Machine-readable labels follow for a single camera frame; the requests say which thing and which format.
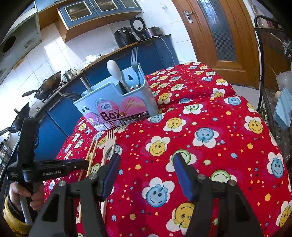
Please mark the steel fork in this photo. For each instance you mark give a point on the steel fork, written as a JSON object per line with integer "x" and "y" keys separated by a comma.
{"x": 135, "y": 59}

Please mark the red smiley flower tablecloth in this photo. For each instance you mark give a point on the red smiley flower tablecloth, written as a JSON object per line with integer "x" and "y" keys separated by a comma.
{"x": 205, "y": 114}

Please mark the rice cooker with open lid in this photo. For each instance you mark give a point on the rice cooker with open lid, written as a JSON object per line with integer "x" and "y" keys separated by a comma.
{"x": 151, "y": 33}

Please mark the cream plastic fork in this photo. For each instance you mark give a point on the cream plastic fork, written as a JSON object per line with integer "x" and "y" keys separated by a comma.
{"x": 110, "y": 143}

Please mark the range hood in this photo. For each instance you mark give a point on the range hood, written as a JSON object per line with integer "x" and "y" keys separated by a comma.
{"x": 22, "y": 38}

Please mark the blue kitchen base cabinet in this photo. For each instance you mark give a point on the blue kitchen base cabinet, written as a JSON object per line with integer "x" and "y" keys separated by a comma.
{"x": 57, "y": 118}

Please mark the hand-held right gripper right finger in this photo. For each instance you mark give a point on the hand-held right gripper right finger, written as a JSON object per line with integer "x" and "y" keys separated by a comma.
{"x": 182, "y": 177}

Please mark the blue wooden wall cabinet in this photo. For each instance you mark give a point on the blue wooden wall cabinet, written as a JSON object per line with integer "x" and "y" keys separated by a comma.
{"x": 79, "y": 11}

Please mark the person's left forearm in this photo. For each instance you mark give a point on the person's left forearm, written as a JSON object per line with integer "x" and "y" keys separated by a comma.
{"x": 13, "y": 216}

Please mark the steel kettle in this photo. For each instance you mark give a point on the steel kettle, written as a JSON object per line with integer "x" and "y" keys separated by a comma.
{"x": 69, "y": 74}

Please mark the black plastic utensil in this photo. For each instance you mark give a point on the black plastic utensil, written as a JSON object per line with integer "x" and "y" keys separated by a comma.
{"x": 70, "y": 95}

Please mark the white spoon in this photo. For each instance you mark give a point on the white spoon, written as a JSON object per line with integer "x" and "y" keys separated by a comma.
{"x": 115, "y": 70}

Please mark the light blue utensil box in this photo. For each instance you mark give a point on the light blue utensil box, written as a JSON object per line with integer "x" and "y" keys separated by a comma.
{"x": 91, "y": 98}

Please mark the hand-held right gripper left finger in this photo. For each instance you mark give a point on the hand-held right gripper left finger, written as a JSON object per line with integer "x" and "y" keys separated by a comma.
{"x": 111, "y": 175}

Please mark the light blue plastic lid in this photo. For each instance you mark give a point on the light blue plastic lid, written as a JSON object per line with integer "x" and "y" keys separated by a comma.
{"x": 284, "y": 109}

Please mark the brown wooden door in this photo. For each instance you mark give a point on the brown wooden door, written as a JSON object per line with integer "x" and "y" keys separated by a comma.
{"x": 200, "y": 45}

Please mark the white wall switch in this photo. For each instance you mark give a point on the white wall switch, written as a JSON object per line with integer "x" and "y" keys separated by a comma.
{"x": 163, "y": 6}

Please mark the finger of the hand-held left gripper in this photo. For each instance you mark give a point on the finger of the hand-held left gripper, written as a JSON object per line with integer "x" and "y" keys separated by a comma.
{"x": 61, "y": 167}

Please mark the black metal rack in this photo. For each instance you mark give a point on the black metal rack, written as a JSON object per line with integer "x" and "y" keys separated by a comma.
{"x": 273, "y": 41}

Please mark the large dark wok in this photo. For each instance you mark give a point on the large dark wok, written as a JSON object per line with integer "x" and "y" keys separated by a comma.
{"x": 49, "y": 84}

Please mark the clear plastic bag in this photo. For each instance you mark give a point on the clear plastic bag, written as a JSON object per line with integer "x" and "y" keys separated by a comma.
{"x": 285, "y": 79}

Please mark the crumpled light cloth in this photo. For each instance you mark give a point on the crumpled light cloth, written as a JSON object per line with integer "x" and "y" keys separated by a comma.
{"x": 92, "y": 59}

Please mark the wooden chopstick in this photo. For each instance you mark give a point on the wooden chopstick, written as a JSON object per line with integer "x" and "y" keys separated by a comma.
{"x": 90, "y": 150}
{"x": 94, "y": 155}

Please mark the small dark wok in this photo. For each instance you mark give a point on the small dark wok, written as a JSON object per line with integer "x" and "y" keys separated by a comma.
{"x": 20, "y": 118}

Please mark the person's left hand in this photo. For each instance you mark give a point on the person's left hand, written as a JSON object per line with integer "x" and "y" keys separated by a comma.
{"x": 37, "y": 198}

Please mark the black air fryer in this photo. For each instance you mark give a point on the black air fryer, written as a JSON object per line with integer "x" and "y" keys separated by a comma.
{"x": 123, "y": 37}

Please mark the gas stove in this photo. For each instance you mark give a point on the gas stove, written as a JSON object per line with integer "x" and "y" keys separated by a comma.
{"x": 51, "y": 96}

